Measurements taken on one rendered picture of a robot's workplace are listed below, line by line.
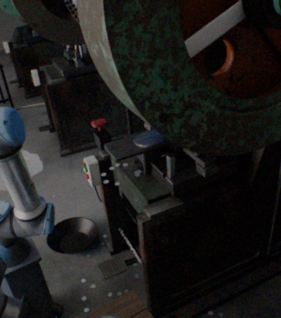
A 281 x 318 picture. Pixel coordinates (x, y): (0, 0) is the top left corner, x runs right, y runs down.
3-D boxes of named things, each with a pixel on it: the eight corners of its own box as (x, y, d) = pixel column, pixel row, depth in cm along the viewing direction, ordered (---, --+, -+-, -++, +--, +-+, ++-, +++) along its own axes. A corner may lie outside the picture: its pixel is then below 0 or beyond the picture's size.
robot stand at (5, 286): (25, 347, 145) (-7, 280, 122) (15, 315, 159) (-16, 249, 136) (64, 324, 153) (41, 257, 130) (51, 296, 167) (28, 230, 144)
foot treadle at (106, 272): (106, 286, 156) (104, 278, 154) (98, 271, 164) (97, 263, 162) (210, 240, 175) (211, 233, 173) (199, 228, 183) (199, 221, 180)
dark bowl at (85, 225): (55, 270, 181) (52, 260, 178) (45, 236, 205) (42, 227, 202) (106, 249, 191) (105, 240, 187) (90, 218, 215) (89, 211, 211)
